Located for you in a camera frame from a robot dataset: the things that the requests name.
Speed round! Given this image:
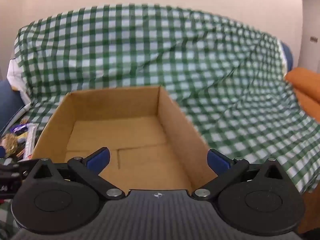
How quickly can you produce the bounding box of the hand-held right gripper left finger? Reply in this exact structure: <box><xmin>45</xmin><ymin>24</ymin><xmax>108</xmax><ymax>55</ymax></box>
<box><xmin>25</xmin><ymin>147</ymin><xmax>125</xmax><ymax>200</ymax></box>

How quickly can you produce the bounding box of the purple candy packet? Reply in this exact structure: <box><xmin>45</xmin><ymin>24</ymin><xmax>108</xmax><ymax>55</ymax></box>
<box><xmin>11</xmin><ymin>122</ymin><xmax>28</xmax><ymax>133</ymax></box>

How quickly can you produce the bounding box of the white paper bag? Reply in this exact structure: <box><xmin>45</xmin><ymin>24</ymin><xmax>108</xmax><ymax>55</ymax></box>
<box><xmin>6</xmin><ymin>57</ymin><xmax>32</xmax><ymax>103</ymax></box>

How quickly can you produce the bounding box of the orange cushion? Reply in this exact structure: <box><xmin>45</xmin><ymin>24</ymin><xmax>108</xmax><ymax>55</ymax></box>
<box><xmin>285</xmin><ymin>67</ymin><xmax>320</xmax><ymax>234</ymax></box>

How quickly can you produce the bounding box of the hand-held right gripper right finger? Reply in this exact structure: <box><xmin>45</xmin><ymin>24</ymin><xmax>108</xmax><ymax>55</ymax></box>
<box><xmin>191</xmin><ymin>149</ymin><xmax>292</xmax><ymax>201</ymax></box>

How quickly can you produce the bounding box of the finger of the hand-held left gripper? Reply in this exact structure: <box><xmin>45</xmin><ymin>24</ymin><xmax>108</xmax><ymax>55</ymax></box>
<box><xmin>15</xmin><ymin>159</ymin><xmax>38</xmax><ymax>172</ymax></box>

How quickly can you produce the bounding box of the brown cardboard box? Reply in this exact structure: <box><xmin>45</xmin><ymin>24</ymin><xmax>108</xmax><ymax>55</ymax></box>
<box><xmin>31</xmin><ymin>86</ymin><xmax>217</xmax><ymax>195</ymax></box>

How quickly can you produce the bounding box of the clear bag of cookies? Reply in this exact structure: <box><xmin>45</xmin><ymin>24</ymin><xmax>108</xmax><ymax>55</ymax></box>
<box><xmin>1</xmin><ymin>134</ymin><xmax>18</xmax><ymax>155</ymax></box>

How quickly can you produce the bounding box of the silver white snack bar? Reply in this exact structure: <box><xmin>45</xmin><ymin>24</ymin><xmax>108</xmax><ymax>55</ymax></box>
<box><xmin>23</xmin><ymin>123</ymin><xmax>38</xmax><ymax>160</ymax></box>

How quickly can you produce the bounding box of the green white checked cloth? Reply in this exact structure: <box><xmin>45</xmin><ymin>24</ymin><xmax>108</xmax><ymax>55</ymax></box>
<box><xmin>0</xmin><ymin>4</ymin><xmax>320</xmax><ymax>233</ymax></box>

